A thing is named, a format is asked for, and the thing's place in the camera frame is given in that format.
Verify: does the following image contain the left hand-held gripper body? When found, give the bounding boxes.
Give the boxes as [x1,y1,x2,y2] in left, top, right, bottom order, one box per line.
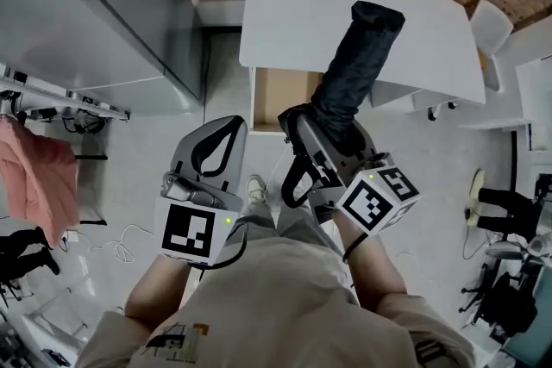
[154,172,250,271]

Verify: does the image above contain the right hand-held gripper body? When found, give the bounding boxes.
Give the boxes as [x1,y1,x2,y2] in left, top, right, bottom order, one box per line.
[281,115,422,236]

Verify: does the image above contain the white drawer with brown inside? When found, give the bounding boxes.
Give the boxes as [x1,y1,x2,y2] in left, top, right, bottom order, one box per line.
[248,65,325,135]

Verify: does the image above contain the person's right forearm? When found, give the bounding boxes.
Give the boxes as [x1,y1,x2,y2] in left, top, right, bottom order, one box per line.
[333,210,409,309]

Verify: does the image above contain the person's left forearm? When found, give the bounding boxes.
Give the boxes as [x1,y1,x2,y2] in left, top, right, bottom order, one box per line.
[123,253,193,331]

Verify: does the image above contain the person's white shoe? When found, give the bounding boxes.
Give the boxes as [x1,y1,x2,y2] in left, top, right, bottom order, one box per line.
[244,173,269,206]

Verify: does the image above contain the black wristband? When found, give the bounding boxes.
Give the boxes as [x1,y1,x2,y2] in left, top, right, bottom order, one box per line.
[342,230,368,265]

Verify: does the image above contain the person's grey trousers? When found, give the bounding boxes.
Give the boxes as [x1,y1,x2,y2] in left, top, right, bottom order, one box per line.
[231,199,342,256]

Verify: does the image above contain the white desk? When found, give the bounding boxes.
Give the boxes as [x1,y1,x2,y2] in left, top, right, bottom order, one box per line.
[238,0,487,106]

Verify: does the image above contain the person's beige t-shirt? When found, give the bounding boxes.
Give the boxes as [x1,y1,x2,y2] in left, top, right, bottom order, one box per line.
[74,234,478,368]

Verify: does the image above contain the cluttered grey workbench shelf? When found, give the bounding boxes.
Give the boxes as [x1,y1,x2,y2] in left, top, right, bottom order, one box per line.
[0,63,132,134]

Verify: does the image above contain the pink cloth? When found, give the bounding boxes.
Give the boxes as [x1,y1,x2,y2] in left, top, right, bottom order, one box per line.
[0,115,82,249]

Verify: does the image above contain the large grey metal cabinet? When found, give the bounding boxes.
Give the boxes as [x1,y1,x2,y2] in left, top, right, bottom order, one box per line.
[0,0,204,115]

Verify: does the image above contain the black office chair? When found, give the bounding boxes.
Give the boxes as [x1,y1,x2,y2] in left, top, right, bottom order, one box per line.
[459,261,539,338]

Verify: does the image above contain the white chair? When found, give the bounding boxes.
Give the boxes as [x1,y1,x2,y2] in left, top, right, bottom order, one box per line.
[468,0,515,58]

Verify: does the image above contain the white side shelf unit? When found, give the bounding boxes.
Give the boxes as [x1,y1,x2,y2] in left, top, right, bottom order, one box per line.
[458,54,552,153]

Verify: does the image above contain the white wheeled pedestal cabinet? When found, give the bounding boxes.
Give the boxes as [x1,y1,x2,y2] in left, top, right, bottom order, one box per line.
[369,78,461,122]

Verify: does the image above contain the white floor cable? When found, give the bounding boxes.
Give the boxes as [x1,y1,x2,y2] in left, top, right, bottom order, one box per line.
[87,222,155,265]

